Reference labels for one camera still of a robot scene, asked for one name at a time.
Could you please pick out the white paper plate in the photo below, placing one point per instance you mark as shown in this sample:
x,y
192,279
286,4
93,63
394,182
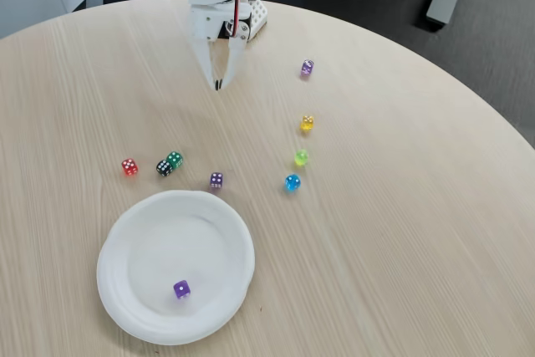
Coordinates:
x,y
175,248

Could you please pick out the black die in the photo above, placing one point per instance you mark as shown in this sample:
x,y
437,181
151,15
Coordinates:
x,y
164,168

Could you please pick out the blue translucent die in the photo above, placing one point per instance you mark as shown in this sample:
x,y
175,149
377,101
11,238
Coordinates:
x,y
292,182

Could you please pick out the red die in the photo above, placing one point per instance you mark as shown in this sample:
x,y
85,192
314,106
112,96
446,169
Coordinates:
x,y
130,167

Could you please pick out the lime green translucent die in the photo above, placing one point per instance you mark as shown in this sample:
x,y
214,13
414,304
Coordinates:
x,y
301,157

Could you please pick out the pale purple translucent die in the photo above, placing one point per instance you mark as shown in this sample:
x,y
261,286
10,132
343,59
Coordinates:
x,y
307,67

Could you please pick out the yellow translucent die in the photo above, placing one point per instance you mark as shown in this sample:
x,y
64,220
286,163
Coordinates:
x,y
307,123

